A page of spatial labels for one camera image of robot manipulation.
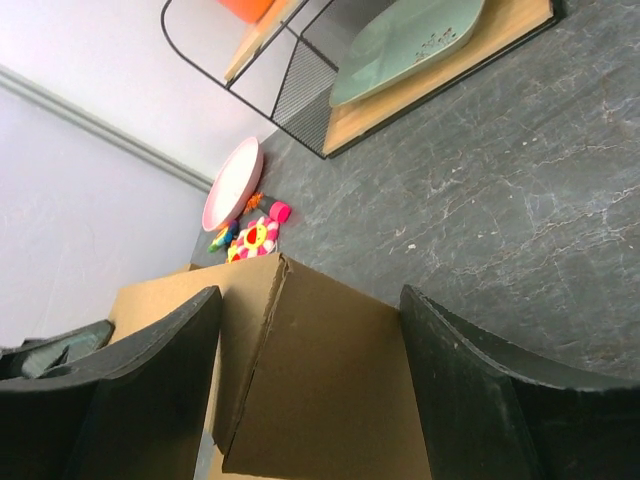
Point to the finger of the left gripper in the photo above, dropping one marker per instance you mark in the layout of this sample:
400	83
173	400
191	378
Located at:
34	357

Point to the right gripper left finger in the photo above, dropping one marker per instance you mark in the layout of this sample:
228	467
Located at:
134	409

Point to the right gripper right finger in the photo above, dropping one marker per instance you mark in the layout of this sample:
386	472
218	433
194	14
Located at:
490	409

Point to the brown cardboard box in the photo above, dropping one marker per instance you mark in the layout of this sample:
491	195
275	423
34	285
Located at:
311	378

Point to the orange yellow flower toy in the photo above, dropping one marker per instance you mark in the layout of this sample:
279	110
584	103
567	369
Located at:
232	254

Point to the pink flower toy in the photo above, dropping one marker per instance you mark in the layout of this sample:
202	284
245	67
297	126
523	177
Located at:
259	238

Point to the small orange flower toy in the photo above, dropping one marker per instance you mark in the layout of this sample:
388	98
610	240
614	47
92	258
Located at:
254	201

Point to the pink plate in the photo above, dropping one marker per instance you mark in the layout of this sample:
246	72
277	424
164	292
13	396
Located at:
235	183

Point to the pink black highlighter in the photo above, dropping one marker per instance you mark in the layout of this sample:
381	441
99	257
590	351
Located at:
280	211

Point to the light green tray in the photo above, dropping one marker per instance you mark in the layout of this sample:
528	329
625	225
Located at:
406	38

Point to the orange mug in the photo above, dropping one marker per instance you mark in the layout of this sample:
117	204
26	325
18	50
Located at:
249	11

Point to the black wire wooden shelf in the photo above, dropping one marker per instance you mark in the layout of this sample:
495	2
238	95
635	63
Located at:
301	108

